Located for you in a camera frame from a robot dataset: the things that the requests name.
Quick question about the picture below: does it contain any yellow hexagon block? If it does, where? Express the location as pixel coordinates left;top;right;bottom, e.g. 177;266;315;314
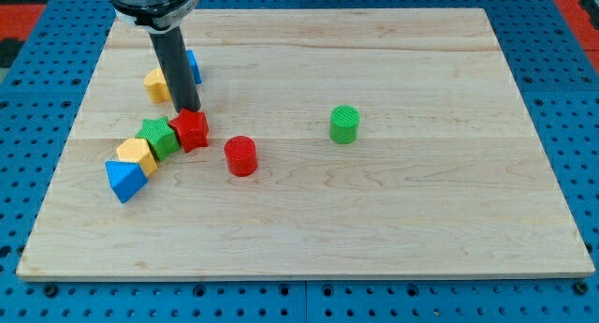
116;138;157;176

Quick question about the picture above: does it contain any green cylinder block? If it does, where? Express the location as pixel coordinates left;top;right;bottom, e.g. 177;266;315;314
329;105;360;144

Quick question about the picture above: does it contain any red star block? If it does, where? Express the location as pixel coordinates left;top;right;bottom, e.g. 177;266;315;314
168;109;210;153

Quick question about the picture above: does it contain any red cylinder block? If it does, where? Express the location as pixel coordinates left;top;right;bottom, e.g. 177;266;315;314
224;136;257;177

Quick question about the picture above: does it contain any blue triangle block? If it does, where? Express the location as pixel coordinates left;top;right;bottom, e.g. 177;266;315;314
105;161;148;203

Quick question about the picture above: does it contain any yellow heart block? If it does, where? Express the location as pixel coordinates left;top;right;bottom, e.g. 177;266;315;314
142;67;171;104

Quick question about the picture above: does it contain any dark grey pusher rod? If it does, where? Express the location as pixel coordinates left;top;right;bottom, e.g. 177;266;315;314
150;27;201;112

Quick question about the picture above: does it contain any blue block behind rod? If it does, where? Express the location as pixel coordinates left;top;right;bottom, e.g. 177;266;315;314
186;50;202;85

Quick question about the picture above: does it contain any green star block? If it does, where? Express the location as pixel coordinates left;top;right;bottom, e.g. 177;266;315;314
136;116;180;162

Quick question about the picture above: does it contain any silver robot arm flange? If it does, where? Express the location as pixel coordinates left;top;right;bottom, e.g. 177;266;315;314
110;0;201;34

